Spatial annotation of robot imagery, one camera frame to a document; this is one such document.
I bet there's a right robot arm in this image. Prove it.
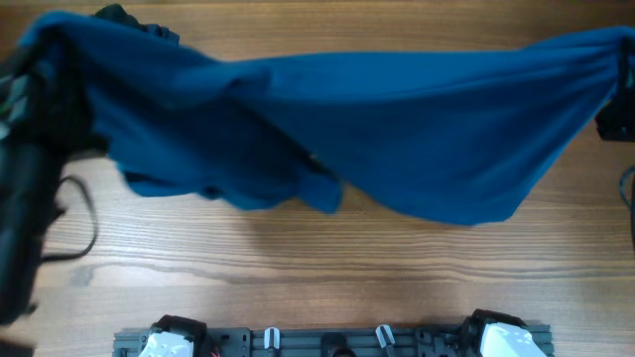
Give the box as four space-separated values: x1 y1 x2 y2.
456 40 634 357

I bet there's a blue polo shirt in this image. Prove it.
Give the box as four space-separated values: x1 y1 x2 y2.
22 12 634 225

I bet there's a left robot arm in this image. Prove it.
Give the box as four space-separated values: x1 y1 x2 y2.
1 45 107 326

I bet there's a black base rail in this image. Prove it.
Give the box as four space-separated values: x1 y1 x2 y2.
111 324 554 357

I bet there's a black folded garment top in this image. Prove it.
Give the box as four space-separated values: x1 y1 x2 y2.
93 4 147 31

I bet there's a navy blue folded garment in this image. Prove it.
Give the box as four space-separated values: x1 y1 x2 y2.
143 24 180 45

